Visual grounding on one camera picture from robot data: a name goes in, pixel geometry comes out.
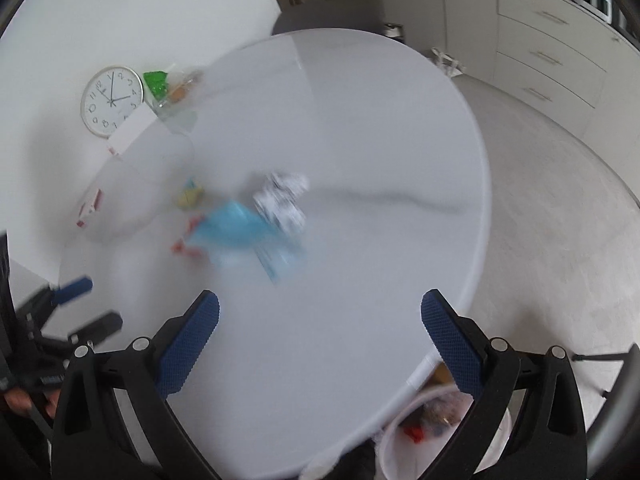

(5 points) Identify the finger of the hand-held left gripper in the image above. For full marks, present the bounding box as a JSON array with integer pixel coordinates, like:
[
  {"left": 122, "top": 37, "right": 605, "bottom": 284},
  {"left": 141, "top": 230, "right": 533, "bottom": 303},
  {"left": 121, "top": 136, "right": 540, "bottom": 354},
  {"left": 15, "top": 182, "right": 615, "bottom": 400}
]
[
  {"left": 17, "top": 275, "right": 94, "bottom": 322},
  {"left": 67, "top": 312, "right": 124, "bottom": 347}
]

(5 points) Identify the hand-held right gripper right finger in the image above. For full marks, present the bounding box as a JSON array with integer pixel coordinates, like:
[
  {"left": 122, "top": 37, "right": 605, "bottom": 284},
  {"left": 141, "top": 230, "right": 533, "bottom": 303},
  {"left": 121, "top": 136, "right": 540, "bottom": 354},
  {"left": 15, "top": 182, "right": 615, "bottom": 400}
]
[{"left": 421, "top": 288, "right": 589, "bottom": 480}]

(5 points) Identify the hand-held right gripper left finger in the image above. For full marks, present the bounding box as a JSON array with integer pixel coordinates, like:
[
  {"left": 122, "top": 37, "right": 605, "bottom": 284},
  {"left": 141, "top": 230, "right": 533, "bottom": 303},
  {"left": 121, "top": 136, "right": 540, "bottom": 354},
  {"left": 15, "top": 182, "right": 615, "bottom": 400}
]
[{"left": 50, "top": 290, "right": 221, "bottom": 480}]

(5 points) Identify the pink plastic bin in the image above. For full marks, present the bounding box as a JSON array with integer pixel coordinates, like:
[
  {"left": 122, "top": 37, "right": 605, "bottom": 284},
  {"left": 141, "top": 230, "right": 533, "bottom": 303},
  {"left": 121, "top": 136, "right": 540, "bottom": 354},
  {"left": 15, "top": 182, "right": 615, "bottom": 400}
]
[{"left": 375, "top": 384, "right": 514, "bottom": 480}]

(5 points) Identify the clear blue printed packet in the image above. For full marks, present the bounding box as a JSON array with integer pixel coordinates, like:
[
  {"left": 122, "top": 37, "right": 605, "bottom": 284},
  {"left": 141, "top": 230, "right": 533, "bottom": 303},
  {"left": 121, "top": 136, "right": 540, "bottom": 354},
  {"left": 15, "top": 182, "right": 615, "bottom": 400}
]
[{"left": 255, "top": 245, "right": 307, "bottom": 284}]

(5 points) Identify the blue face mask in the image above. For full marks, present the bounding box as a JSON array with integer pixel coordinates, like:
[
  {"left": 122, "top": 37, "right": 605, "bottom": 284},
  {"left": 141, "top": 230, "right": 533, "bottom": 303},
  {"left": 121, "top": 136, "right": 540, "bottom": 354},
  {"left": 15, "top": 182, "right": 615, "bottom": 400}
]
[{"left": 192, "top": 200, "right": 302, "bottom": 267}]

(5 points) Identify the small yellow packet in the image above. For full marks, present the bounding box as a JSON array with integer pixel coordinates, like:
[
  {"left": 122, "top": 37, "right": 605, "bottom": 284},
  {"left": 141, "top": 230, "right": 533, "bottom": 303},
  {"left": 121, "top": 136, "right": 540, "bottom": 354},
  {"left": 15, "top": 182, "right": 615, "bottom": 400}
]
[{"left": 177, "top": 177, "right": 205, "bottom": 210}]

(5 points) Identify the white printed paper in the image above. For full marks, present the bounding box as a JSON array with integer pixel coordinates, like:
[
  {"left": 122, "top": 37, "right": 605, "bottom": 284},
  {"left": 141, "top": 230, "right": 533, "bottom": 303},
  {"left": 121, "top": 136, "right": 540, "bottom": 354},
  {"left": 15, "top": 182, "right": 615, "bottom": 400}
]
[{"left": 252, "top": 171, "right": 309, "bottom": 234}]

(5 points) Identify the person's left hand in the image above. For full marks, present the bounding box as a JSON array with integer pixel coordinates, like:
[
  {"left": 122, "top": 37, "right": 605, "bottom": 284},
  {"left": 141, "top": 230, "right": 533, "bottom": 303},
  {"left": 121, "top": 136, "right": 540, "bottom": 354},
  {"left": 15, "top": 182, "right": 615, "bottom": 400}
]
[{"left": 1, "top": 389, "right": 59, "bottom": 419}]

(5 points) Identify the small red white box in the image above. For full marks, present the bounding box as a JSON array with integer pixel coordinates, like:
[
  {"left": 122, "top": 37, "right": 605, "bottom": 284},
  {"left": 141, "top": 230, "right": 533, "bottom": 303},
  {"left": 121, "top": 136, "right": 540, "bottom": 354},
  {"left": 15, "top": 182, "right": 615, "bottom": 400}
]
[{"left": 76, "top": 189, "right": 105, "bottom": 230}]

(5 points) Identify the white flat box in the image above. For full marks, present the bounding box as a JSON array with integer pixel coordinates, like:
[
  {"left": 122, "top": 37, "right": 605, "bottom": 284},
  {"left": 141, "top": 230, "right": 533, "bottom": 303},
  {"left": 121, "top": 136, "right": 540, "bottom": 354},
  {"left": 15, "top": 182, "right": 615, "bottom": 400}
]
[{"left": 106, "top": 105, "right": 159, "bottom": 156}]

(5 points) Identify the green plastic wrapper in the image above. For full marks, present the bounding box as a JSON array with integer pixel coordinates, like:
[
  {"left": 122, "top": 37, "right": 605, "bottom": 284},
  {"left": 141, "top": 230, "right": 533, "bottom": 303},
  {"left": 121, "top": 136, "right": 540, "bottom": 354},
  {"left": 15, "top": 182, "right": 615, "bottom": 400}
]
[{"left": 143, "top": 70, "right": 171, "bottom": 100}]

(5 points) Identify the clear plastic food bag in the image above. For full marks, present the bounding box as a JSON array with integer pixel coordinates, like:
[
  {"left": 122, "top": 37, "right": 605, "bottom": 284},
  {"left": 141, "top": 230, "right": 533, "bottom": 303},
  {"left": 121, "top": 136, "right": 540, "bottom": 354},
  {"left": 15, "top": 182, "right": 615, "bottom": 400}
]
[{"left": 162, "top": 64, "right": 207, "bottom": 111}]

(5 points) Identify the white folded rack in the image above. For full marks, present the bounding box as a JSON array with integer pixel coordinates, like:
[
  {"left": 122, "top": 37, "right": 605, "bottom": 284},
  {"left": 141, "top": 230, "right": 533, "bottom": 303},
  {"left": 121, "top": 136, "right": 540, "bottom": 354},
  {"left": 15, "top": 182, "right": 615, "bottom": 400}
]
[{"left": 431, "top": 47, "right": 469, "bottom": 79}]

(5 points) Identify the beige drawer cabinet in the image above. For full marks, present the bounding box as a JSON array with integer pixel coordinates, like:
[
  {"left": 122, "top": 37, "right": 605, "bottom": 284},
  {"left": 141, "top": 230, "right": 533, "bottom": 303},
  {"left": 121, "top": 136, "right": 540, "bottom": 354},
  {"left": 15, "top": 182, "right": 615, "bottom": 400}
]
[{"left": 494, "top": 0, "right": 640, "bottom": 142}]

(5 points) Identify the grey chair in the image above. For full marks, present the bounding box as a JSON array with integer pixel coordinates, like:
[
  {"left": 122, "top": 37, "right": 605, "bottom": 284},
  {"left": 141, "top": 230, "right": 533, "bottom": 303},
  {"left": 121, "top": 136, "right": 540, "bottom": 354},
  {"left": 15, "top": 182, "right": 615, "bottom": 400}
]
[{"left": 272, "top": 0, "right": 386, "bottom": 37}]

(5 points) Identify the round white wall clock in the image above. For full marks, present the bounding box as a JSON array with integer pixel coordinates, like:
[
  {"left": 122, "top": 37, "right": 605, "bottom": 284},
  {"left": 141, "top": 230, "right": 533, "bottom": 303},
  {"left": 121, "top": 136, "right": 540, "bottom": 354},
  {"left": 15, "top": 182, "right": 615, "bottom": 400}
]
[{"left": 80, "top": 65, "right": 145, "bottom": 139}]

